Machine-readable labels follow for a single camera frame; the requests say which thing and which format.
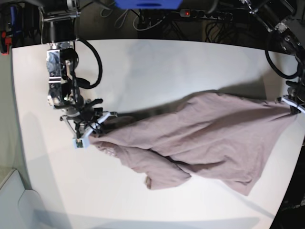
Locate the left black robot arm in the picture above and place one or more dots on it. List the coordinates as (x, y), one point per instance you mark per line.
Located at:
(277, 16)

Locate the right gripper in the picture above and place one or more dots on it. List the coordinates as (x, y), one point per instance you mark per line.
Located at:
(87, 120)

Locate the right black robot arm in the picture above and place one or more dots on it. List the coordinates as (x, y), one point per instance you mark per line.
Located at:
(58, 30)

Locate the blue box at top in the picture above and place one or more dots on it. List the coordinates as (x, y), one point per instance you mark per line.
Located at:
(148, 4)

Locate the mauve t-shirt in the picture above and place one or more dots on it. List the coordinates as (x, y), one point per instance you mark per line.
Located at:
(211, 135)

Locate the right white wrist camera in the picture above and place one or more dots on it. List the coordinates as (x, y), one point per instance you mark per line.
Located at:
(80, 142)

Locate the white side table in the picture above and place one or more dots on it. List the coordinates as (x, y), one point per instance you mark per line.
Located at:
(18, 206)

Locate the grey power strip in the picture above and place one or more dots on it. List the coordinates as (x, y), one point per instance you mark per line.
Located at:
(201, 14)

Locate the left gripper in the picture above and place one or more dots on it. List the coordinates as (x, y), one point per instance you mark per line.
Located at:
(296, 107)

